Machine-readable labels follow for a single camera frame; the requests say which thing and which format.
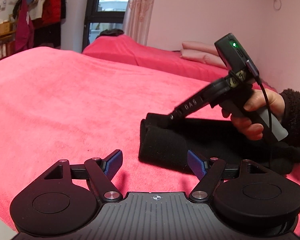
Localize dark framed window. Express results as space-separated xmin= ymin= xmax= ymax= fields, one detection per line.
xmin=82 ymin=0 xmax=128 ymax=48

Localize black sleeved right forearm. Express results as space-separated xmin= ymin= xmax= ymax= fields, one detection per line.
xmin=280 ymin=88 xmax=300 ymax=149

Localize hanging clothes on rack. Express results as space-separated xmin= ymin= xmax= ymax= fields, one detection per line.
xmin=13 ymin=0 xmax=66 ymax=53

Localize wooden shelf unit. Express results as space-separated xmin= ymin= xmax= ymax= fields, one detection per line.
xmin=0 ymin=7 xmax=17 ymax=60

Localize lower pink pillow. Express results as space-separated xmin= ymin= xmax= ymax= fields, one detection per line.
xmin=180 ymin=49 xmax=226 ymax=69

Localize near bed pink blanket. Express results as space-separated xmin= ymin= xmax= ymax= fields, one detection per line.
xmin=0 ymin=45 xmax=300 ymax=237

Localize black pants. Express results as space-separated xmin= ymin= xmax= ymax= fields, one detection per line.
xmin=139 ymin=113 xmax=300 ymax=175

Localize pink patterned curtain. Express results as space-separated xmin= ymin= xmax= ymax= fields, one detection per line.
xmin=123 ymin=0 xmax=154 ymax=45

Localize dark item on far bed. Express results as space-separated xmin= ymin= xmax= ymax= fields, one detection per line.
xmin=96 ymin=28 xmax=124 ymax=38

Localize pink pillow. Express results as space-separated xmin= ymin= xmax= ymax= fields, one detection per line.
xmin=180 ymin=49 xmax=226 ymax=69
xmin=181 ymin=41 xmax=218 ymax=56

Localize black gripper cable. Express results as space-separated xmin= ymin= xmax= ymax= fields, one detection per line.
xmin=244 ymin=59 xmax=273 ymax=140

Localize far bed red blanket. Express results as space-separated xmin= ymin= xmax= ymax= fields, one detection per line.
xmin=82 ymin=34 xmax=276 ymax=92

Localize upper pink pillow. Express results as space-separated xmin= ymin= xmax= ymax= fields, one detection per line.
xmin=181 ymin=41 xmax=218 ymax=56

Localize person right hand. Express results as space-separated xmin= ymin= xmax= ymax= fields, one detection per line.
xmin=220 ymin=89 xmax=288 ymax=141

